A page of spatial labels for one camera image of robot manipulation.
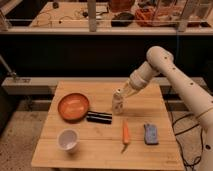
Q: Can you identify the blue sponge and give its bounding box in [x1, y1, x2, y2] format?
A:
[144, 124, 158, 145]

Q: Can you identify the white cup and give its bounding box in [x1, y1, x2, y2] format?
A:
[57, 129, 78, 154]

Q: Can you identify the orange tool case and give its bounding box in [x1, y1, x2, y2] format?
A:
[135, 7, 181, 27]

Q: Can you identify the orange carrot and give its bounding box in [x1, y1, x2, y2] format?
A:
[121, 120, 130, 153]

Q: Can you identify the black cable on floor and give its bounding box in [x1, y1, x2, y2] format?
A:
[168, 87, 205, 169]

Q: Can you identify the wooden upright post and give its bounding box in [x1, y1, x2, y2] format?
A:
[87, 0, 96, 32]

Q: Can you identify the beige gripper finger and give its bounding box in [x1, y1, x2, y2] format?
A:
[120, 80, 132, 96]
[123, 87, 138, 98]

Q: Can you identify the black bowl on bench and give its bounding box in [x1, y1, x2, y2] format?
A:
[111, 12, 134, 27]

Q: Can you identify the metal clamp stand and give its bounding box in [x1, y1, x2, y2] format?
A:
[0, 54, 30, 83]

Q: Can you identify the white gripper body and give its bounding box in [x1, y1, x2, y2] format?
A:
[129, 61, 159, 91]

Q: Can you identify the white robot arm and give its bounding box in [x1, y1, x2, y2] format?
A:
[121, 46, 213, 171]

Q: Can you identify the orange frying pan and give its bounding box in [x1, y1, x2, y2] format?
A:
[57, 93, 112, 124]

